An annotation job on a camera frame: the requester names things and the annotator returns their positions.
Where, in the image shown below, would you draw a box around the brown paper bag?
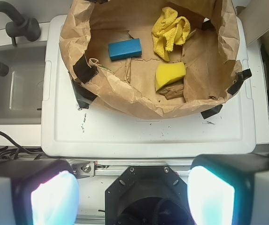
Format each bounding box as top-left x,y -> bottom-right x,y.
59,0 -> 251,120

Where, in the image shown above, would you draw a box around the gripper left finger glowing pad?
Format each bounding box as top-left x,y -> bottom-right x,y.
0,159 -> 79,225

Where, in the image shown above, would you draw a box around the dark grey faucet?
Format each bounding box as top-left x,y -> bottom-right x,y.
0,1 -> 41,76

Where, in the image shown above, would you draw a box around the yellow microfiber cloth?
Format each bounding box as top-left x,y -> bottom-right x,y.
152,7 -> 191,62

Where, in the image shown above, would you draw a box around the grey sink basin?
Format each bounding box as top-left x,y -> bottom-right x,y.
0,41 -> 46,125

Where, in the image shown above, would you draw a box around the brown wood chunk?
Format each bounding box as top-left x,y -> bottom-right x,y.
158,82 -> 184,100

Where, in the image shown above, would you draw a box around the aluminium rail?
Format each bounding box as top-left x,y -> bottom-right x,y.
68,158 -> 193,179

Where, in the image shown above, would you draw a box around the white plastic bin lid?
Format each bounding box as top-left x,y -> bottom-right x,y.
41,15 -> 256,158

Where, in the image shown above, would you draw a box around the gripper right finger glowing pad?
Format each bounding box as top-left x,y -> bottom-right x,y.
187,153 -> 269,225

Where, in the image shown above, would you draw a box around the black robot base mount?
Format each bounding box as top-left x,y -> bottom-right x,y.
105,167 -> 195,225

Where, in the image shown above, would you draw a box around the blue wooden block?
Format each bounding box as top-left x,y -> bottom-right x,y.
108,38 -> 142,61

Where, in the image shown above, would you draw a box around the black cables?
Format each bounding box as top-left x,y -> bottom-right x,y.
0,125 -> 48,161

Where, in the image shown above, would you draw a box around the yellow sponge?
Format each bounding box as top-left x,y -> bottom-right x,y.
155,62 -> 186,91

